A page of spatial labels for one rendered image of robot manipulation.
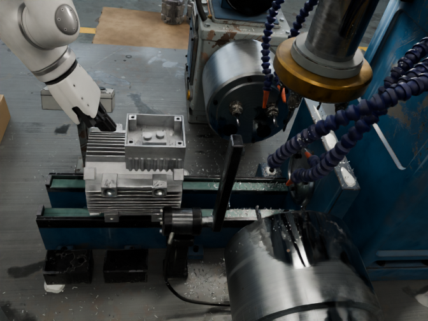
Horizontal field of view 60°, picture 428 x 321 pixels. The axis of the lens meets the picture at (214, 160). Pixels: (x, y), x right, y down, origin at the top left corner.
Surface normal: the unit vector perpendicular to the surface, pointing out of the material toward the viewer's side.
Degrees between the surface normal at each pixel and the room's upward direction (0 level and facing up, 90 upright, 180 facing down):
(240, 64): 21
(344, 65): 0
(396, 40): 90
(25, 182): 0
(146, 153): 90
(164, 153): 90
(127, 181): 0
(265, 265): 43
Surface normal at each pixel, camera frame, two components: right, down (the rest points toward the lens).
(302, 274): -0.15, -0.67
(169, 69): 0.14, -0.69
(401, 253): 0.16, -0.33
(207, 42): 0.09, 0.72
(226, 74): -0.58, -0.52
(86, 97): 0.94, -0.24
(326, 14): -0.84, 0.29
